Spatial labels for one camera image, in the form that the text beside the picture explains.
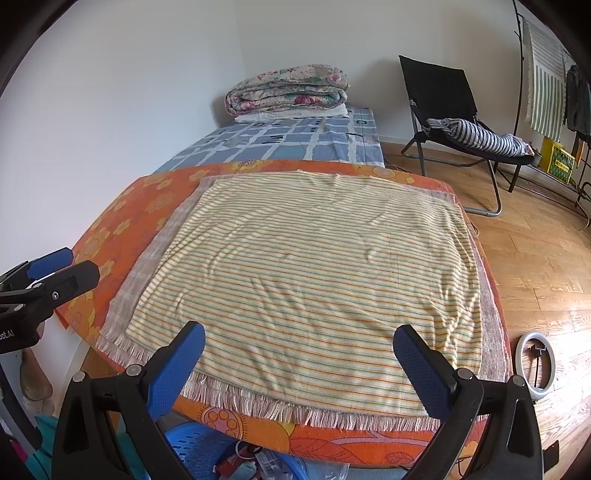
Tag blue plastic trash basket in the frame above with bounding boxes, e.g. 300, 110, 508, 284
163, 421, 309, 480

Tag crumpled trash in basket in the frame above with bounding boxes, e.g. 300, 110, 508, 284
212, 441, 349, 480

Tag grey fringed blanket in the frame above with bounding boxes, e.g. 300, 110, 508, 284
94, 174, 514, 434

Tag orange floral bedsheet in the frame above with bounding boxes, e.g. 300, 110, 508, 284
57, 160, 511, 466

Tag teal floor mat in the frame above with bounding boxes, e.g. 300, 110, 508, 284
25, 415, 149, 480

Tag striped yellow towel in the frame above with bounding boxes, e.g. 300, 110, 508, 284
126, 170, 484, 423

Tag striped cloth on chair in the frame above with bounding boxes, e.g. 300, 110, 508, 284
427, 118, 534, 158

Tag black metal clothes rack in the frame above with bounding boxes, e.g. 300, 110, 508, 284
513, 1, 590, 217

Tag yellow green crate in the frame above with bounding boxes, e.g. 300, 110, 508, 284
539, 137, 575, 184

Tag blue checked bedsheet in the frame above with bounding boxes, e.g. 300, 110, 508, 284
157, 107, 385, 173

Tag black folding chair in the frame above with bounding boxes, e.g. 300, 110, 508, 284
399, 55, 535, 218

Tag white folded pillow sheet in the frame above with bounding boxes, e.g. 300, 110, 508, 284
235, 104, 349, 123

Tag folded floral quilt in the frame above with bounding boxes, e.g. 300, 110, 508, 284
224, 64, 349, 117

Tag dark hanging clothes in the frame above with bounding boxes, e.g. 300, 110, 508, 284
564, 64, 590, 137

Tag green striped hanging towel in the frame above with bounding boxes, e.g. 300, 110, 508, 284
523, 20, 566, 142

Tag white ring light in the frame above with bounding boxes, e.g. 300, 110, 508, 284
513, 331, 557, 402

